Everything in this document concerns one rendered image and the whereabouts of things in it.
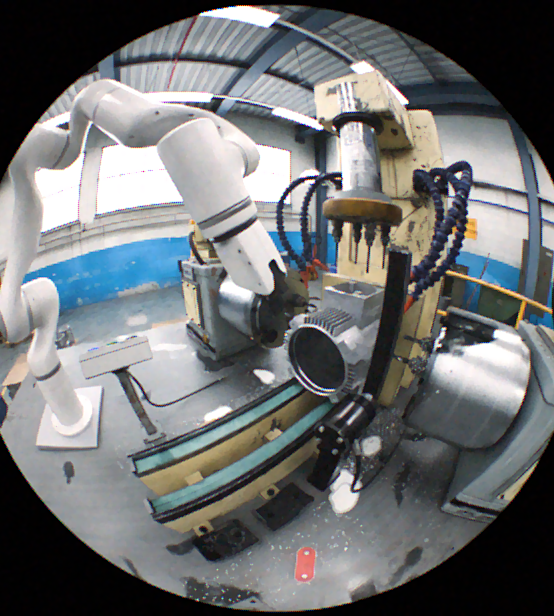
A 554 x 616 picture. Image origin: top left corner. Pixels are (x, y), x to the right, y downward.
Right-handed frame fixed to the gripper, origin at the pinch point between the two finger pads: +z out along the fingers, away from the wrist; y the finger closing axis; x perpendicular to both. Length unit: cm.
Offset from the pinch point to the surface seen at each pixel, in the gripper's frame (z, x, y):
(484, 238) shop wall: 207, 483, 110
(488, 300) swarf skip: 254, 327, 121
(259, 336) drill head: 17.3, -1.0, -15.1
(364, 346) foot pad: 10.0, 4.4, 14.4
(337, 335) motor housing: 7.9, 3.3, 9.5
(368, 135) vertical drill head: -21.9, 33.7, 9.4
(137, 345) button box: -5.7, -24.1, -14.9
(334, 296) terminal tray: 7.4, 11.4, 3.9
